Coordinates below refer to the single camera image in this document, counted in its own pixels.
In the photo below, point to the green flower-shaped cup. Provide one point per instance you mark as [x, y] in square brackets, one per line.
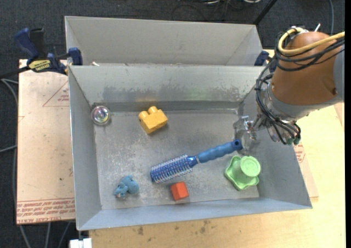
[243, 172]

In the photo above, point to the blue hairbrush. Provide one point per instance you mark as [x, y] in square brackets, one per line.
[189, 162]

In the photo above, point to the clear glass ball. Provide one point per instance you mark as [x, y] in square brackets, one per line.
[100, 115]

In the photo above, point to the brown cardboard board red print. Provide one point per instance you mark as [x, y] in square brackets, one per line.
[44, 142]

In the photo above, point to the blue toy animal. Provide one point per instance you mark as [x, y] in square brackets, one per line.
[126, 186]

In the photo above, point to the orange-red cube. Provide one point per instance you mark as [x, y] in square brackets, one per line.
[179, 191]

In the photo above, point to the grey metal bin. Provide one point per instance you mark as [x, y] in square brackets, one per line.
[170, 142]

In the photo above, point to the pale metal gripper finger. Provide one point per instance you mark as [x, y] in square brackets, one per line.
[249, 142]
[239, 125]

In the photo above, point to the yellow toy brick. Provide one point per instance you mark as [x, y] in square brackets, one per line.
[153, 119]

